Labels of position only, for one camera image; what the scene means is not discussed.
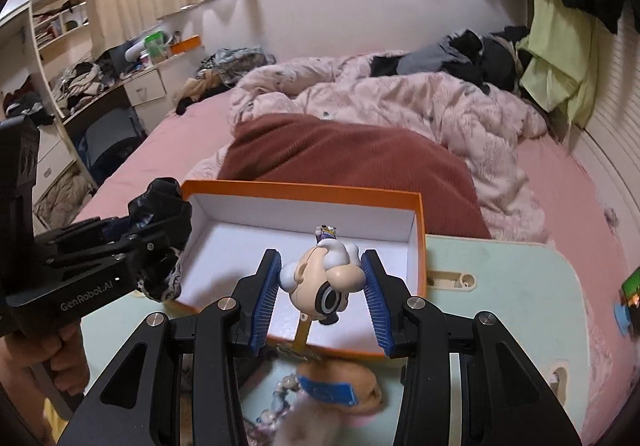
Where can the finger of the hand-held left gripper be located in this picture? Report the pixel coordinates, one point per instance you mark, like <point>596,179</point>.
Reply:
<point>85,233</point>
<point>130,253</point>

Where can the small orange box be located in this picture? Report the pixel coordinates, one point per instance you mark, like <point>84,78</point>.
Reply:
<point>185,46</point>

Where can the light green cloth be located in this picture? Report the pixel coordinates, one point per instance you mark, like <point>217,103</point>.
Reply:
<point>555,51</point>

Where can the green lidded jar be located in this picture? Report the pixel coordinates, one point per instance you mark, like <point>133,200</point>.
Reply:
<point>155,46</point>

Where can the pink floral quilt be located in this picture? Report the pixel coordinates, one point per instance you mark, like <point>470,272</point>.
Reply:
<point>400,96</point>

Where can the black clothes heap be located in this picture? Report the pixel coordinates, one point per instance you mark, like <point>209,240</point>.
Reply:
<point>22,106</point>

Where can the white drawer cabinet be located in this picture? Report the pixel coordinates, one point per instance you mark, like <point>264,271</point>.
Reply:
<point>145,89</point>

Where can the white slatted panel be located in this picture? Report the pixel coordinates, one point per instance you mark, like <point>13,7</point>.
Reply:
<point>610,136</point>

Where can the tan plush toy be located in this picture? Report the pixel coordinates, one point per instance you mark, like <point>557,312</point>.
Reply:
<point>345,383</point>

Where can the blue phone stand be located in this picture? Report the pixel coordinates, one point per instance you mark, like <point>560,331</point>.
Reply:
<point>622,318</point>

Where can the person's left hand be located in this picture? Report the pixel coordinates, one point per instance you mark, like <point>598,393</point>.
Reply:
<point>72,356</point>

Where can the dark red pillow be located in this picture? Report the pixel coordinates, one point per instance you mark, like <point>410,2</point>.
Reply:
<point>350,156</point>

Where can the white shelf unit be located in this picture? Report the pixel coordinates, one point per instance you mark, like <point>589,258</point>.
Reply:
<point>55,21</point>

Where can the smartphone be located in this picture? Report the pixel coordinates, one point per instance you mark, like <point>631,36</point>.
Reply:
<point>632,291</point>

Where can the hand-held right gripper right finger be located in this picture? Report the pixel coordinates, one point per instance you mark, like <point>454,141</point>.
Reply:
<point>377,311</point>

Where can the patterned clothes heap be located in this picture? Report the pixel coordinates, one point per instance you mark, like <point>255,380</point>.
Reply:
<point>235,59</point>

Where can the orange cardboard box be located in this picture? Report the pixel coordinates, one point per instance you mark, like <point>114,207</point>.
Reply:
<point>250,236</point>

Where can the dark clothes pile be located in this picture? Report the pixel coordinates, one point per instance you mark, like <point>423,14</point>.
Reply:
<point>450,51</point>

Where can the clothes pile on desk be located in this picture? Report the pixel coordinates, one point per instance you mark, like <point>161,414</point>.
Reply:
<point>85,79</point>

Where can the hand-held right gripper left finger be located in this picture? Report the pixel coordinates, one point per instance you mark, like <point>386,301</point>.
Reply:
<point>265,306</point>

